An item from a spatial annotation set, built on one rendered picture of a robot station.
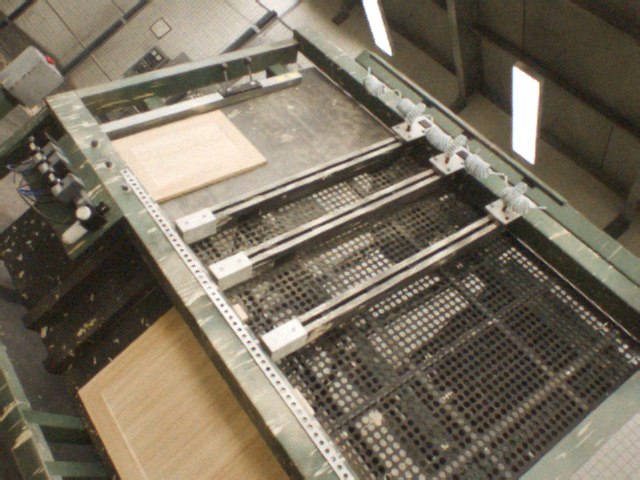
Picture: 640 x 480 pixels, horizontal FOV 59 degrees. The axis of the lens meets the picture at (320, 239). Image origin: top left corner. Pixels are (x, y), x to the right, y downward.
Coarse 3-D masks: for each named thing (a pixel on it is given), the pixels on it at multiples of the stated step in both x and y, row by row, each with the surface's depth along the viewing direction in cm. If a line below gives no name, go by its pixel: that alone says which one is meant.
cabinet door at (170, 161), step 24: (192, 120) 237; (216, 120) 239; (120, 144) 221; (144, 144) 223; (168, 144) 225; (192, 144) 227; (216, 144) 229; (240, 144) 230; (144, 168) 213; (168, 168) 216; (192, 168) 217; (216, 168) 219; (240, 168) 221; (168, 192) 207
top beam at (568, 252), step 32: (320, 64) 277; (352, 64) 268; (352, 96) 266; (384, 96) 254; (480, 192) 225; (512, 224) 217; (544, 224) 211; (544, 256) 211; (576, 256) 202; (576, 288) 204; (608, 288) 194
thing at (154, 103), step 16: (144, 112) 254; (400, 176) 239; (432, 224) 225; (256, 240) 206; (304, 272) 197; (288, 288) 200; (304, 288) 193; (528, 288) 207; (304, 304) 194; (320, 304) 189; (544, 304) 202; (528, 320) 203; (336, 336) 184; (368, 336) 190; (544, 336) 200; (368, 384) 178; (608, 384) 185; (560, 400) 179; (416, 416) 167; (544, 416) 175; (416, 432) 165; (448, 432) 165
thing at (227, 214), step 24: (408, 120) 230; (384, 144) 235; (408, 144) 239; (312, 168) 219; (336, 168) 220; (360, 168) 229; (264, 192) 207; (288, 192) 209; (312, 192) 219; (192, 216) 193; (216, 216) 195; (240, 216) 201; (192, 240) 194
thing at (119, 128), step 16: (272, 80) 261; (288, 80) 263; (208, 96) 246; (240, 96) 251; (256, 96) 257; (160, 112) 234; (176, 112) 236; (192, 112) 241; (112, 128) 223; (128, 128) 226; (144, 128) 231
